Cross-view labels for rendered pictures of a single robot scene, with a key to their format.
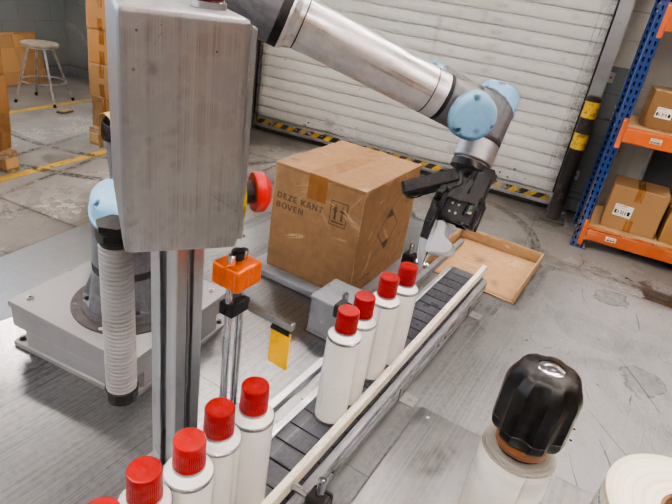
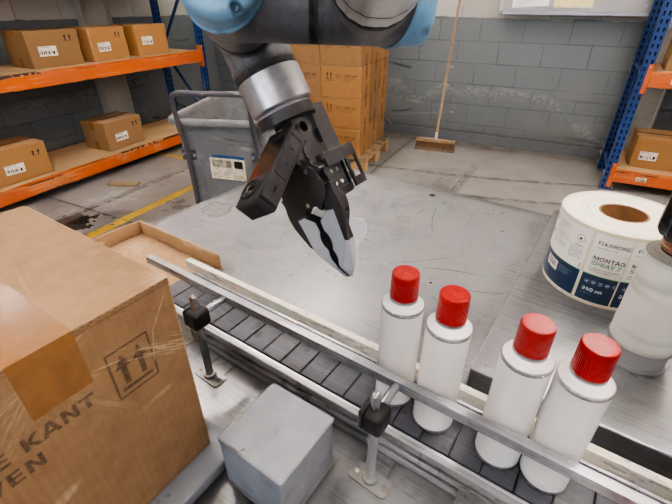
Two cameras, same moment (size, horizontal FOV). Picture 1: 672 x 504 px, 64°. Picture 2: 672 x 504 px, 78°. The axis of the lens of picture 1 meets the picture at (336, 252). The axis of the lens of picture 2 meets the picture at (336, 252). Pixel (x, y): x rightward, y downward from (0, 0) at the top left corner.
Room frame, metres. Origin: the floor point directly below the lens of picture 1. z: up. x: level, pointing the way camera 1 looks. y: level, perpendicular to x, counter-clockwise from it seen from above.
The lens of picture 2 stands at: (0.88, 0.27, 1.35)
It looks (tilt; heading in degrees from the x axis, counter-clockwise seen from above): 31 degrees down; 277
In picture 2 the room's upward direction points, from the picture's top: straight up
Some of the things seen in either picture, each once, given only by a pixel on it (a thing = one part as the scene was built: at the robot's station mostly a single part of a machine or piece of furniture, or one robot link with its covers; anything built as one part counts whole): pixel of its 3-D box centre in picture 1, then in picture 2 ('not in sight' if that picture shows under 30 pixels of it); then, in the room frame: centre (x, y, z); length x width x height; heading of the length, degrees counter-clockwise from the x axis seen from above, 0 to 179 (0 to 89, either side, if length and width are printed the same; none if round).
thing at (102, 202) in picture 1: (128, 222); not in sight; (0.83, 0.36, 1.09); 0.13 x 0.12 x 0.14; 8
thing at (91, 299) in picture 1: (127, 281); not in sight; (0.83, 0.36, 0.97); 0.15 x 0.15 x 0.10
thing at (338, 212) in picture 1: (344, 213); (18, 383); (1.27, -0.01, 0.99); 0.30 x 0.24 x 0.27; 153
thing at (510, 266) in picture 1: (485, 260); (128, 267); (1.42, -0.43, 0.85); 0.30 x 0.26 x 0.04; 152
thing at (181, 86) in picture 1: (174, 115); not in sight; (0.48, 0.16, 1.38); 0.17 x 0.10 x 0.19; 27
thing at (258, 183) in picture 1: (253, 191); not in sight; (0.47, 0.08, 1.33); 0.04 x 0.03 x 0.04; 27
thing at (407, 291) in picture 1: (397, 314); (399, 338); (0.84, -0.13, 0.98); 0.05 x 0.05 x 0.20
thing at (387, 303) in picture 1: (379, 327); (442, 361); (0.79, -0.10, 0.98); 0.05 x 0.05 x 0.20
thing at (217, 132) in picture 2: not in sight; (245, 155); (1.76, -2.28, 0.48); 0.89 x 0.63 x 0.96; 88
